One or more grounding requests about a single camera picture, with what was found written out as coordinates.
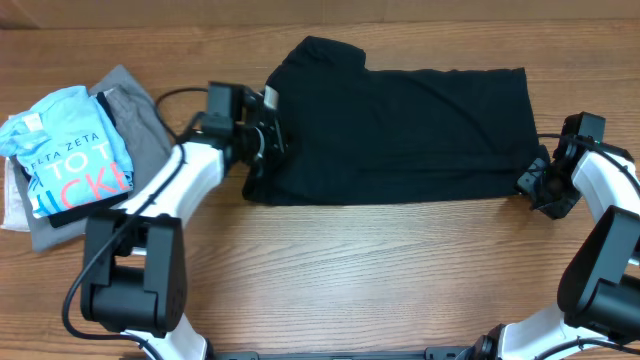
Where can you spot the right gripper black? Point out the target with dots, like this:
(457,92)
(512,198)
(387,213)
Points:
(527,185)

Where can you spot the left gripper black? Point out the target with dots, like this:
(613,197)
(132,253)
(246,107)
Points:
(272,124)

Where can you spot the black t-shirt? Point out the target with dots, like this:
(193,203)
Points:
(362,137)

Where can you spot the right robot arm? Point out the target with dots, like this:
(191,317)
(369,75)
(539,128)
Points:
(597,301)

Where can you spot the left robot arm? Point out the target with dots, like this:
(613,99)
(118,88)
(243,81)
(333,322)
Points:
(133,282)

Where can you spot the grey folded garment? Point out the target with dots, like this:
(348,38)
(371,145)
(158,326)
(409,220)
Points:
(145,139)

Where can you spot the light blue printed t-shirt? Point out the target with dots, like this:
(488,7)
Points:
(71,150)

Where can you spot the white folded garment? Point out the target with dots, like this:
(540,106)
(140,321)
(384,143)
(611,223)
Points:
(14,212)

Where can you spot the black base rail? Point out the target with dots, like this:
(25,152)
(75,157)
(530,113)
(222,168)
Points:
(430,353)

